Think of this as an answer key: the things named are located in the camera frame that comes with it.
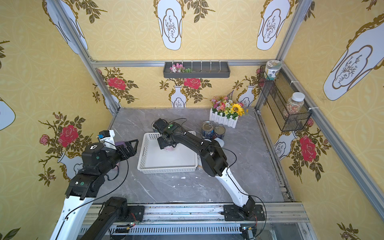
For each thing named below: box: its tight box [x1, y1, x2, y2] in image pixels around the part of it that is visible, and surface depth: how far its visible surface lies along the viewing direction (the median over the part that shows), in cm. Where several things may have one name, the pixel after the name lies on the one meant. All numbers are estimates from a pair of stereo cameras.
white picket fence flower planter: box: [209, 89, 249, 129], surface depth 102 cm
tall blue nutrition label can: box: [201, 121, 214, 140], surface depth 99 cm
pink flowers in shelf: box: [169, 62, 193, 73], surface depth 89 cm
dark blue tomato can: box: [213, 125, 226, 140], surface depth 97 cm
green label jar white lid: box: [264, 59, 283, 81], surface depth 87 cm
